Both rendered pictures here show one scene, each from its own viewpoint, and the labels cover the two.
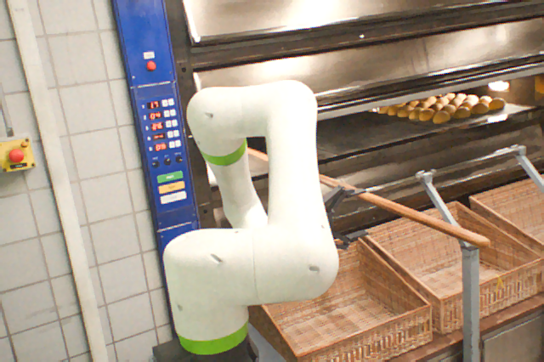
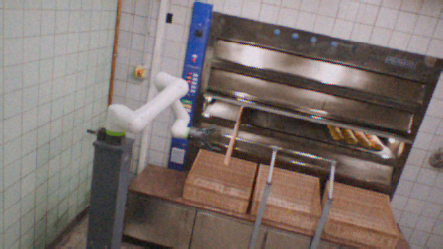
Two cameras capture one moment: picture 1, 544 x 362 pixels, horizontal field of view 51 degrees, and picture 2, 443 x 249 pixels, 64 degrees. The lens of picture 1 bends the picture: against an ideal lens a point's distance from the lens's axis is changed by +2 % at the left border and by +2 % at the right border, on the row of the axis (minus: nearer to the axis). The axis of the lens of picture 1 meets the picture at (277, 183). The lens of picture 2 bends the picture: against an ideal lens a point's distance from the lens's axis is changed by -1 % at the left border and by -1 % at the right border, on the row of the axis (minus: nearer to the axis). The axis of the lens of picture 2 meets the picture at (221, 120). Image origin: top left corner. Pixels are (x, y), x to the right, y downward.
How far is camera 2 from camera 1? 168 cm
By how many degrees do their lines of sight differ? 29
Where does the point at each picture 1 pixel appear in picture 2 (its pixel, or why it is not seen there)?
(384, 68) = (298, 99)
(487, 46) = (364, 113)
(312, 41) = (265, 74)
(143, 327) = (160, 149)
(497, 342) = (276, 235)
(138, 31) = (193, 46)
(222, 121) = (158, 82)
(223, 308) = (112, 124)
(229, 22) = (230, 55)
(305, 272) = (127, 124)
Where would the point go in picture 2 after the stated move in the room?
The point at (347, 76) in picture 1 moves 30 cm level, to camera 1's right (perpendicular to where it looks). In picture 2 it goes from (277, 95) to (309, 106)
